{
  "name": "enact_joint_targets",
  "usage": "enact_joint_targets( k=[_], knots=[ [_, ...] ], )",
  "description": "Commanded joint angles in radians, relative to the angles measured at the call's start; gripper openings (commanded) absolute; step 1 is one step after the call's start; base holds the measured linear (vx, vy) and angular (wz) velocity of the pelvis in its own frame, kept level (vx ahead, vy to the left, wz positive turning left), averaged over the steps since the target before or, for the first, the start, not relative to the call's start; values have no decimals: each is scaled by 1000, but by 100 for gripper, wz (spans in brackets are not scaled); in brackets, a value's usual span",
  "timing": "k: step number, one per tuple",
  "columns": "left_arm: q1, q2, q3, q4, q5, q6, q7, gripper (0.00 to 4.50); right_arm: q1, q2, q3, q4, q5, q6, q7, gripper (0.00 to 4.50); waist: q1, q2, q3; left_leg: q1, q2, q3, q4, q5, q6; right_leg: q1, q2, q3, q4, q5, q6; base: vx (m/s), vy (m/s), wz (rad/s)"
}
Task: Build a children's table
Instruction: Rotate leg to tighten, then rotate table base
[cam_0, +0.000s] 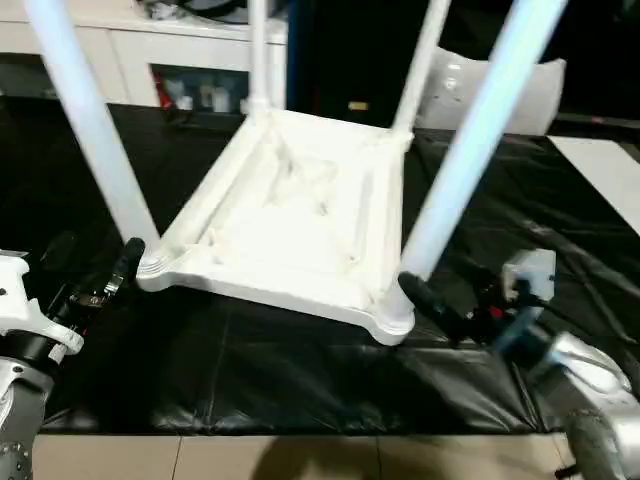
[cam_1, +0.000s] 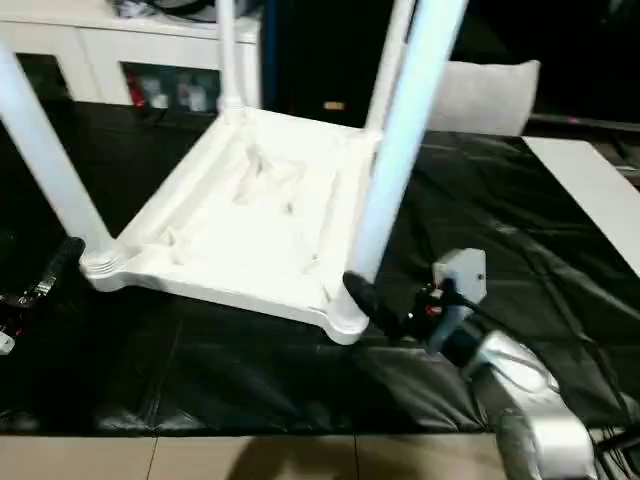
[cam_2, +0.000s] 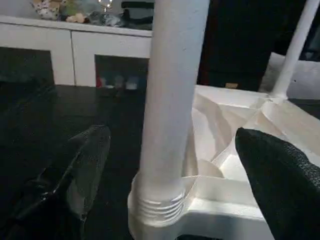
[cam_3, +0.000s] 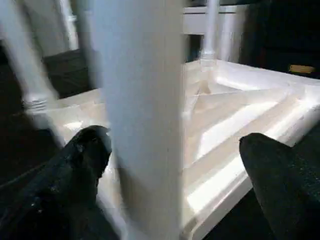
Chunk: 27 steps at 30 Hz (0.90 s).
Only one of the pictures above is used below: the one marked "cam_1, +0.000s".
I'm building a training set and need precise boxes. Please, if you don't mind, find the white plastic table leg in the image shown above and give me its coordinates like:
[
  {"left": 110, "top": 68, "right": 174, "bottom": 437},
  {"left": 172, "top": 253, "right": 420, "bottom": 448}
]
[
  {"left": 215, "top": 0, "right": 249, "bottom": 114},
  {"left": 349, "top": 0, "right": 471, "bottom": 286},
  {"left": 363, "top": 0, "right": 419, "bottom": 139},
  {"left": 0, "top": 37, "right": 125, "bottom": 281}
]

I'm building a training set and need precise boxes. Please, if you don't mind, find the white plastic table top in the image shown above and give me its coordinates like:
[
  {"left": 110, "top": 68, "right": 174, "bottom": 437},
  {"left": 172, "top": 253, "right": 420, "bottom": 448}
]
[{"left": 78, "top": 107, "right": 381, "bottom": 346}]

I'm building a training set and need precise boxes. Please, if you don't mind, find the white flat board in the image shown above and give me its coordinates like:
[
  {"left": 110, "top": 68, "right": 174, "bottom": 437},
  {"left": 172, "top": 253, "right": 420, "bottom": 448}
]
[{"left": 522, "top": 135, "right": 640, "bottom": 279}]

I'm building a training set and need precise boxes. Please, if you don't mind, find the white sideboard with glass doors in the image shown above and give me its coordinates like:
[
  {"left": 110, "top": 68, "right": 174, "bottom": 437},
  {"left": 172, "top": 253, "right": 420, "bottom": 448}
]
[{"left": 0, "top": 9, "right": 264, "bottom": 114}]

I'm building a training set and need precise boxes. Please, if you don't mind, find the light grey cushion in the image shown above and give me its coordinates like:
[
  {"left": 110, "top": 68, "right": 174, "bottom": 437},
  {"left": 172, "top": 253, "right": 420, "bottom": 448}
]
[{"left": 429, "top": 59, "right": 542, "bottom": 136}]

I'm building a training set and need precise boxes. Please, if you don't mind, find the black cabinet with yellow label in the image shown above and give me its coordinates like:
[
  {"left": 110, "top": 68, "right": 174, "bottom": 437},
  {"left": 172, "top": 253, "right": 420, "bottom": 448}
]
[{"left": 259, "top": 0, "right": 401, "bottom": 126}]

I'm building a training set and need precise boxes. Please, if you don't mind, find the black floor cable tangle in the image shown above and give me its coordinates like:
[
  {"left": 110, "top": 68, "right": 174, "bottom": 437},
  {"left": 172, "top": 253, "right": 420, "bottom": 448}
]
[{"left": 594, "top": 424, "right": 640, "bottom": 480}]

